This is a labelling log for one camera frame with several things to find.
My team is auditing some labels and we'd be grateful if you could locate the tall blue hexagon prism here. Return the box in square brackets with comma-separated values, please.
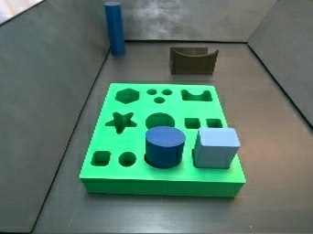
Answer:
[104, 1, 126, 56]

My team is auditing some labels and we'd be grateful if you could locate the green shape sorter board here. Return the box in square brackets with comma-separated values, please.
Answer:
[79, 83, 246, 197]

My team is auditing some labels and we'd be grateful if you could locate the dark blue cylinder block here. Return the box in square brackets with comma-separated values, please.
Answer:
[144, 126, 186, 168]

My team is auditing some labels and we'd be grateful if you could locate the light blue cube block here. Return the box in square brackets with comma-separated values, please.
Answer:
[193, 127, 241, 169]

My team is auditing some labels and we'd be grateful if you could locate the dark brown curved block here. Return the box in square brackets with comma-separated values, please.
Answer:
[170, 47, 219, 75]

